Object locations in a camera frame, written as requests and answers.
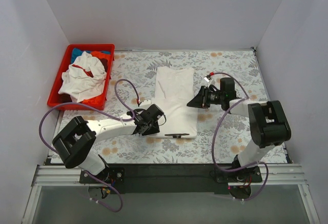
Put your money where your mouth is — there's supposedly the red plastic bin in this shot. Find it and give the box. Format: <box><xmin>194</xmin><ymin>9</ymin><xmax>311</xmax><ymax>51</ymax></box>
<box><xmin>47</xmin><ymin>44</ymin><xmax>115</xmax><ymax>110</ymax></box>

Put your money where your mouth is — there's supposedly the white t-shirt red trim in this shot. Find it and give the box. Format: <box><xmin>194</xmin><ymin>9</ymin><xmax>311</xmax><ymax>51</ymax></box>
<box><xmin>58</xmin><ymin>51</ymin><xmax>107</xmax><ymax>103</ymax></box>

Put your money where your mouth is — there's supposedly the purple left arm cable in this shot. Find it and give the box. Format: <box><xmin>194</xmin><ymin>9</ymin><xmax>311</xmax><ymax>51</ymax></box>
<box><xmin>38</xmin><ymin>78</ymin><xmax>141</xmax><ymax>213</ymax></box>

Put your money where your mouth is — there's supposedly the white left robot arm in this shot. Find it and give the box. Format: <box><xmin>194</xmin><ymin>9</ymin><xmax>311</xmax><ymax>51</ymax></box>
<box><xmin>52</xmin><ymin>104</ymin><xmax>166</xmax><ymax>183</ymax></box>

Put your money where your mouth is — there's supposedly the white t-shirt with black print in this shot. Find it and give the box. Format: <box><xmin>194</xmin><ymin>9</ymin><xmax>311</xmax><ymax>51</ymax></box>
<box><xmin>150</xmin><ymin>67</ymin><xmax>198</xmax><ymax>139</ymax></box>

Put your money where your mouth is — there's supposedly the floral patterned table mat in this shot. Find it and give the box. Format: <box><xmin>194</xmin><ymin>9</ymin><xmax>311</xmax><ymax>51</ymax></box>
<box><xmin>48</xmin><ymin>50</ymin><xmax>293</xmax><ymax>164</ymax></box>

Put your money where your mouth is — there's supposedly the aluminium frame rail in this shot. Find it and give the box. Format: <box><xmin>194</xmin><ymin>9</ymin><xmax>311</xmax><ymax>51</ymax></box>
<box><xmin>32</xmin><ymin>164</ymin><xmax>308</xmax><ymax>186</ymax></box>

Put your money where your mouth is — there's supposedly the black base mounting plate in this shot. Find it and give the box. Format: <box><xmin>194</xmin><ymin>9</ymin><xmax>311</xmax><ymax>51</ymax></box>
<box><xmin>79</xmin><ymin>164</ymin><xmax>263</xmax><ymax>195</ymax></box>

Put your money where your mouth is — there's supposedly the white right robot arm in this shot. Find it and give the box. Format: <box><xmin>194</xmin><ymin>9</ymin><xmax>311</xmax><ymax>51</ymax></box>
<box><xmin>187</xmin><ymin>77</ymin><xmax>292</xmax><ymax>182</ymax></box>

